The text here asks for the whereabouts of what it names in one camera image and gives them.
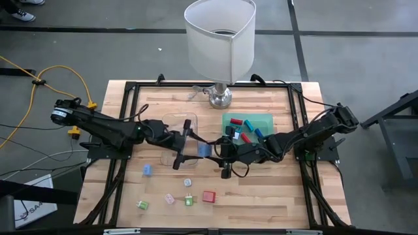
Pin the light grey chair armrest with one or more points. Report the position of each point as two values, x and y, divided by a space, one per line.
121 231
303 232

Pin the small purple white wall charger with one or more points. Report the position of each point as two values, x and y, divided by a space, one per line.
187 182

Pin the blue eraser bar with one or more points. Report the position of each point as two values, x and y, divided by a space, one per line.
259 133

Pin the small light blue wall charger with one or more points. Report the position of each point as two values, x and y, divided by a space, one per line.
147 170

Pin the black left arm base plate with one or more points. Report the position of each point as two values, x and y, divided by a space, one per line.
98 154

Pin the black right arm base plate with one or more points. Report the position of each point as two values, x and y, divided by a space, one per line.
326 154

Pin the red eraser bar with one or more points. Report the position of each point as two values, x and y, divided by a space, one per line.
246 138
236 121

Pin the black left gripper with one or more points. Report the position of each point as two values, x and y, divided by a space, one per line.
170 138

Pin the clear plastic bin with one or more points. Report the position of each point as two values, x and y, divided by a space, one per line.
173 119

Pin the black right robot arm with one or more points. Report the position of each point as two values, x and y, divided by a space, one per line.
310 132

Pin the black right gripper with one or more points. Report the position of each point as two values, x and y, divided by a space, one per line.
243 154

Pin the black aluminium table frame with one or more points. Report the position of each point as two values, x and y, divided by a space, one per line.
277 84

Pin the pale pink wall charger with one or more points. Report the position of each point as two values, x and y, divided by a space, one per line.
169 198

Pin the white shade silver table lamp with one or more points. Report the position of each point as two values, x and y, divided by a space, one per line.
218 49

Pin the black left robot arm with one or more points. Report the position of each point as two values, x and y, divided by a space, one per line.
104 129

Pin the person's leg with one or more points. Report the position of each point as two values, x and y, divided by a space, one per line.
8 6

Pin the teal eraser bar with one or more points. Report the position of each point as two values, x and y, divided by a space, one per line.
249 125

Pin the green white wall charger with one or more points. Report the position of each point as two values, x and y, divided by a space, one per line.
143 205
188 201

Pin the white printed cardboard box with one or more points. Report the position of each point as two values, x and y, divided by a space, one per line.
39 212

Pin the yellow power plug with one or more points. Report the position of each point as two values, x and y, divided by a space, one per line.
74 132

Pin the person's shoe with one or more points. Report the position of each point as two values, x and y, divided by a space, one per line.
23 16
32 1

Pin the grey post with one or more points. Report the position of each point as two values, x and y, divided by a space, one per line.
6 215

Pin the teal pencil sharpener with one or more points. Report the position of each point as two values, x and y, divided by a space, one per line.
239 129

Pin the teal translucent plastic bin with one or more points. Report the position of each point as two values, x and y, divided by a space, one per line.
264 120

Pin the black metal stand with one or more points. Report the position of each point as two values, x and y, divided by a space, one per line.
395 147

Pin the red wall charger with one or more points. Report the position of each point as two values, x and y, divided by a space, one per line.
208 196

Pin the black metal beam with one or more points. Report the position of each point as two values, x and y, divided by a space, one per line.
32 192

